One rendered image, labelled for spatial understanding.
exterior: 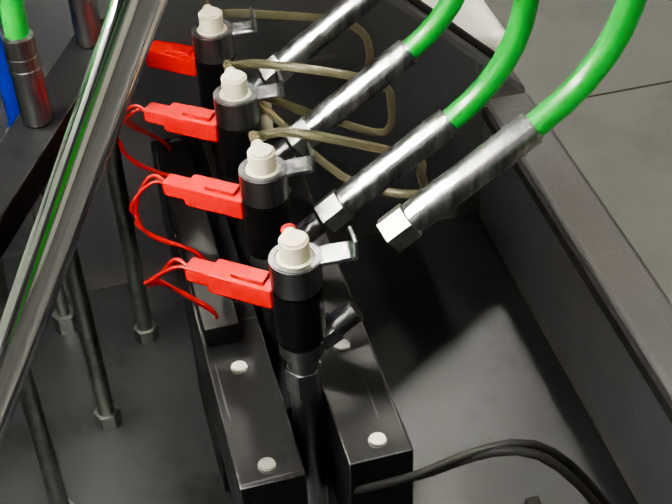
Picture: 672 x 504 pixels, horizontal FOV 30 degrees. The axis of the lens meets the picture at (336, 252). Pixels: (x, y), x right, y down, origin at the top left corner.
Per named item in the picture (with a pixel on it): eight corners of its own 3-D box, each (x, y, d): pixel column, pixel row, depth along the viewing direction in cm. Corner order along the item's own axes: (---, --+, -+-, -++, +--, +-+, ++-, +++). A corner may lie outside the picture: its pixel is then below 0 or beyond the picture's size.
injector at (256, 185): (342, 418, 85) (329, 170, 71) (270, 434, 84) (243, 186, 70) (331, 388, 87) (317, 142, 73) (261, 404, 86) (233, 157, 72)
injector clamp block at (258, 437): (413, 602, 80) (414, 446, 70) (260, 641, 78) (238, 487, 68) (292, 264, 105) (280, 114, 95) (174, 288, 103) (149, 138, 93)
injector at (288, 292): (374, 510, 79) (367, 259, 65) (298, 528, 78) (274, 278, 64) (362, 476, 81) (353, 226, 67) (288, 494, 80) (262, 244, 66)
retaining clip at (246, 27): (253, 22, 85) (252, 6, 84) (259, 35, 83) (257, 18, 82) (206, 30, 84) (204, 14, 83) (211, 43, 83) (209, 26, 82)
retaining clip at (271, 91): (280, 85, 79) (278, 68, 78) (286, 100, 77) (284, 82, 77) (229, 94, 78) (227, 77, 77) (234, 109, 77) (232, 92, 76)
